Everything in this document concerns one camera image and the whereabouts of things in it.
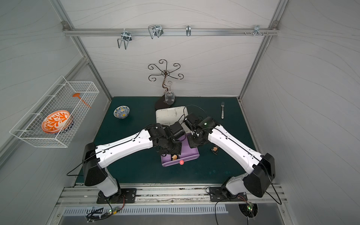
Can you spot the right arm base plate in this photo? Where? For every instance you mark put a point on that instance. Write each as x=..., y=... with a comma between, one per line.
x=221, y=194

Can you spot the purple drawer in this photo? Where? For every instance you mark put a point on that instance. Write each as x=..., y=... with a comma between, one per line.
x=187, y=154

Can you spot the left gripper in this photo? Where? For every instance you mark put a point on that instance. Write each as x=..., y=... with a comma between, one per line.
x=171, y=147

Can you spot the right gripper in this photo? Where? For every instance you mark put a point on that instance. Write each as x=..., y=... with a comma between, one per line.
x=194, y=139

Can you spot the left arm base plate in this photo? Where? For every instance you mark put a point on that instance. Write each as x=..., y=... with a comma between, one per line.
x=124, y=195

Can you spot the aluminium top rail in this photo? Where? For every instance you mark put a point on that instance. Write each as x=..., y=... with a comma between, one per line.
x=168, y=32

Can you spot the green table mat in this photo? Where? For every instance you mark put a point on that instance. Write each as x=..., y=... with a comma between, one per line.
x=145, y=166

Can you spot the white wire basket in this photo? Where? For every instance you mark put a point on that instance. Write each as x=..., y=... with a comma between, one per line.
x=58, y=97

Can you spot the black cookie packet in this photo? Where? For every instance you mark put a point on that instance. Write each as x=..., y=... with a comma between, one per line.
x=174, y=157
x=214, y=150

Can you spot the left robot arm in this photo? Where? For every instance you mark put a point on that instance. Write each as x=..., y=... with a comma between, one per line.
x=96, y=159

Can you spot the blue patterned bowl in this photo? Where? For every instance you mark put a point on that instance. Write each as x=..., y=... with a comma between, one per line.
x=121, y=112

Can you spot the white vent strip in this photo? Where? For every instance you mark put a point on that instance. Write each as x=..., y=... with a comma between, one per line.
x=149, y=210

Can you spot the orange spatula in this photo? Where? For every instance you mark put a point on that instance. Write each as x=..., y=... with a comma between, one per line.
x=78, y=95

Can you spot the white drawer cabinet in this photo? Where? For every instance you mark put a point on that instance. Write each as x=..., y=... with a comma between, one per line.
x=172, y=115

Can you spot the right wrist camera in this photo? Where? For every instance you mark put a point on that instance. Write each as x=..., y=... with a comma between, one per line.
x=191, y=121

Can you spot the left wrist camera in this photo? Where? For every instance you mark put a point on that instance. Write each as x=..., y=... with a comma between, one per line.
x=176, y=130

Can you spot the orange patterned plate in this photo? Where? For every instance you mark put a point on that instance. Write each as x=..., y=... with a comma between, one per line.
x=56, y=122

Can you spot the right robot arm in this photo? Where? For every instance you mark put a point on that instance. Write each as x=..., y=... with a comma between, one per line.
x=259, y=169

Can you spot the metal hook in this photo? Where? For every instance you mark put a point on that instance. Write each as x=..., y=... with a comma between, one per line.
x=155, y=31
x=124, y=40
x=256, y=32
x=188, y=30

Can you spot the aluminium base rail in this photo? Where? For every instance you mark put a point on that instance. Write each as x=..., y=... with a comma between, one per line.
x=152, y=194

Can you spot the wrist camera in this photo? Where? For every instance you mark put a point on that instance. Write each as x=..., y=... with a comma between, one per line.
x=176, y=130
x=191, y=121

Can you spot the metal fork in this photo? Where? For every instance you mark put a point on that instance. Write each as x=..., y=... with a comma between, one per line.
x=222, y=110

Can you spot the brown wire mug tree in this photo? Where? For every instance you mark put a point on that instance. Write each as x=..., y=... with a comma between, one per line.
x=166, y=74

